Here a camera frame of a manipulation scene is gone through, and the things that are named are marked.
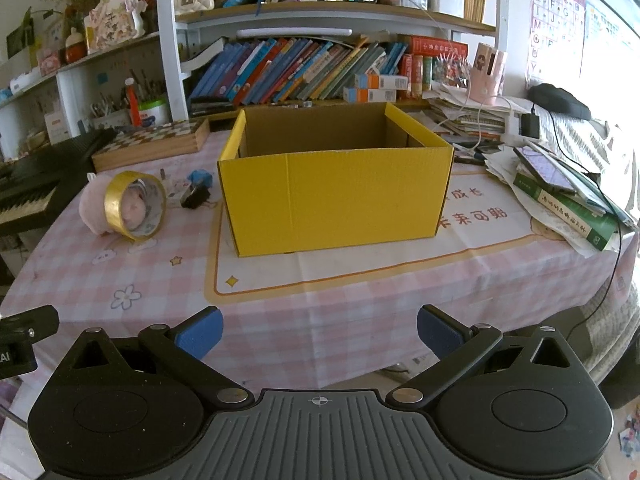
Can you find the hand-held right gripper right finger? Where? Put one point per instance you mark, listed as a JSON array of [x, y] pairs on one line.
[[440, 332]]

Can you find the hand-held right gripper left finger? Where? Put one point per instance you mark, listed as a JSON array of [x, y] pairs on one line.
[[200, 332]]

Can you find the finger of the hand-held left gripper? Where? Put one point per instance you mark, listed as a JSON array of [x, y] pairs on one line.
[[30, 324]]

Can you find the black binder clip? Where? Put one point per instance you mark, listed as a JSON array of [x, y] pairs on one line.
[[192, 198]]

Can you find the pink plush pig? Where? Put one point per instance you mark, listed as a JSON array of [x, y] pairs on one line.
[[92, 205]]

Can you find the yellow tape roll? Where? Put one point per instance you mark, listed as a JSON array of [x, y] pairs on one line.
[[112, 195]]

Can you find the blue plastic bag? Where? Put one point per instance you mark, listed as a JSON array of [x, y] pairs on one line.
[[199, 178]]

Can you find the yellow cardboard box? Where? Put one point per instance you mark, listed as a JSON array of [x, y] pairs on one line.
[[325, 200]]

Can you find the black piano keyboard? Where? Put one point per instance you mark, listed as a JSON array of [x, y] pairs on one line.
[[30, 195]]

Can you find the green thick book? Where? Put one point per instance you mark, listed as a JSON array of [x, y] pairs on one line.
[[565, 217]]

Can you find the wooden chessboard box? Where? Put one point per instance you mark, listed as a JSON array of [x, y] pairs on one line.
[[150, 145]]

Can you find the black tablet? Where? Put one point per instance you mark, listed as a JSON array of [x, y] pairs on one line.
[[545, 167]]

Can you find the white power strip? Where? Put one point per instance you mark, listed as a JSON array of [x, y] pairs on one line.
[[511, 137]]

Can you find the stack of papers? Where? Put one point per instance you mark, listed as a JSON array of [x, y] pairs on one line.
[[465, 117]]

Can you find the green lid jar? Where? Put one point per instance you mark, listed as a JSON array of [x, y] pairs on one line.
[[154, 115]]

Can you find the pen holder with brushes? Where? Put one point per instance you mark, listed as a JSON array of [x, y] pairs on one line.
[[112, 117]]

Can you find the black charger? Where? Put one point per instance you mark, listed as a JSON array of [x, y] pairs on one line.
[[530, 126]]

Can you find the orange white carton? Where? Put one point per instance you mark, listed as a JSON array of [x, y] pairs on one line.
[[382, 81], [370, 95]]

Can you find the colourful pen bundle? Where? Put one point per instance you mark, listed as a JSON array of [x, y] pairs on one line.
[[450, 74]]

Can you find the black pouch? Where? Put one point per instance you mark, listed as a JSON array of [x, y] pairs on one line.
[[557, 100]]

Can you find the pink pen holder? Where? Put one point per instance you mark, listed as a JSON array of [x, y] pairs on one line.
[[487, 75]]

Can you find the row of colourful books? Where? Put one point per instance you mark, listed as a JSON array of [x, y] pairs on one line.
[[280, 70]]

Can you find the white bookshelf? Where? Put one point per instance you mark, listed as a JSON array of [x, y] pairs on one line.
[[167, 60]]

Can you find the red white doll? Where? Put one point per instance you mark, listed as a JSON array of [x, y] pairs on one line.
[[75, 47]]

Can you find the red thick book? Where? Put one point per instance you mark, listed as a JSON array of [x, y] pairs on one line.
[[440, 47]]

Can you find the white light bar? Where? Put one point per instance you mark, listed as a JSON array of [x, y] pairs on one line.
[[295, 33]]

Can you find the decorative paper house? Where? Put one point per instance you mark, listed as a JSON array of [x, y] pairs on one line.
[[115, 20]]

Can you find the alphabet wall poster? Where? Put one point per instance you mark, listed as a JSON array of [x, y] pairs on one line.
[[555, 20]]

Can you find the white wall chart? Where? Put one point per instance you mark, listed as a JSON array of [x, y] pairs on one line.
[[610, 45]]

